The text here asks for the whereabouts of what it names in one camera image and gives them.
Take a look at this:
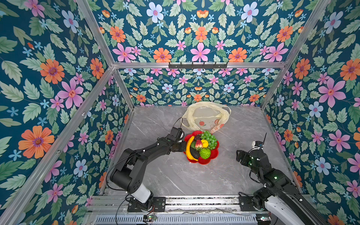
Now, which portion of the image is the yellow banana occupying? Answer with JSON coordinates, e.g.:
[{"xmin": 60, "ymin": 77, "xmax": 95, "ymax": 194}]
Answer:
[{"xmin": 185, "ymin": 136, "xmax": 198, "ymax": 161}]

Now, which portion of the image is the dark brown fruit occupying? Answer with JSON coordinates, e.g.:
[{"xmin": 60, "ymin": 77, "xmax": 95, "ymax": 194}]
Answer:
[{"xmin": 194, "ymin": 134, "xmax": 202, "ymax": 141}]

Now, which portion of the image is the red fruit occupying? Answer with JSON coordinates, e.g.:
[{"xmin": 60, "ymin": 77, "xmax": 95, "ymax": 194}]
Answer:
[{"xmin": 195, "ymin": 140, "xmax": 203, "ymax": 150}]

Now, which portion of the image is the red flower-shaped plastic plate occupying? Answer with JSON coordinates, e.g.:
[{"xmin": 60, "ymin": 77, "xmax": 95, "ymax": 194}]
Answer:
[{"xmin": 185, "ymin": 131, "xmax": 220, "ymax": 165}]

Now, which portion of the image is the yellow bumpy fruit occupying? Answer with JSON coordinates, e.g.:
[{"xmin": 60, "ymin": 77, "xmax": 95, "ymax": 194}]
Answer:
[{"xmin": 201, "ymin": 139, "xmax": 209, "ymax": 148}]

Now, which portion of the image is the light green custard apple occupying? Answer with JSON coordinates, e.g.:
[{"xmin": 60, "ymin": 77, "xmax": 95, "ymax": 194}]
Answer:
[{"xmin": 199, "ymin": 148, "xmax": 212, "ymax": 160}]

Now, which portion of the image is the green grape bunch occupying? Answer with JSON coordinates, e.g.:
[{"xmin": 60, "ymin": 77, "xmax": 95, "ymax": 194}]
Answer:
[{"xmin": 201, "ymin": 131, "xmax": 218, "ymax": 151}]

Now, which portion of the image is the yellowish translucent plastic bag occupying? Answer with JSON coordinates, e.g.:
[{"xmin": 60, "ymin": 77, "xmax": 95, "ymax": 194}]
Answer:
[{"xmin": 182, "ymin": 102, "xmax": 232, "ymax": 134}]

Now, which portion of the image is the dark rough avocado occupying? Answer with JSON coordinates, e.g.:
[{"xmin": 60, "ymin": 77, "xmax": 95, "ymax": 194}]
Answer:
[{"xmin": 190, "ymin": 148, "xmax": 200, "ymax": 160}]

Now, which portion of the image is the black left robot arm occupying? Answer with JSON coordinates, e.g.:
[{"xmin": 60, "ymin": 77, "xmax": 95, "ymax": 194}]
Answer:
[{"xmin": 109, "ymin": 127, "xmax": 186, "ymax": 204}]

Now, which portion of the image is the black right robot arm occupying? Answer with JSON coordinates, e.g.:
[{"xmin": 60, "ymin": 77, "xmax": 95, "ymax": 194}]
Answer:
[{"xmin": 236, "ymin": 146, "xmax": 329, "ymax": 225}]

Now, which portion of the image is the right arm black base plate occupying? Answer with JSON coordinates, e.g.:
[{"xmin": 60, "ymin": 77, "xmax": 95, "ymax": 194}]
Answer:
[{"xmin": 238, "ymin": 193, "xmax": 278, "ymax": 212}]

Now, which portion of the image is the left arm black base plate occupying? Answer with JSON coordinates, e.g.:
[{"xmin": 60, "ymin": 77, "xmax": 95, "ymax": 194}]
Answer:
[{"xmin": 127, "ymin": 197, "xmax": 167, "ymax": 212}]

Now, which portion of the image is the aluminium frame rail base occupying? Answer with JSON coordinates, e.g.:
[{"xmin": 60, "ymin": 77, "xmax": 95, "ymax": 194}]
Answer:
[{"xmin": 82, "ymin": 195, "xmax": 285, "ymax": 225}]

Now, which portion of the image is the black hook rail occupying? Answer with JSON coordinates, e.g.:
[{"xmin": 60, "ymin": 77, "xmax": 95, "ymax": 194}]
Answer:
[{"xmin": 168, "ymin": 62, "xmax": 228, "ymax": 69}]

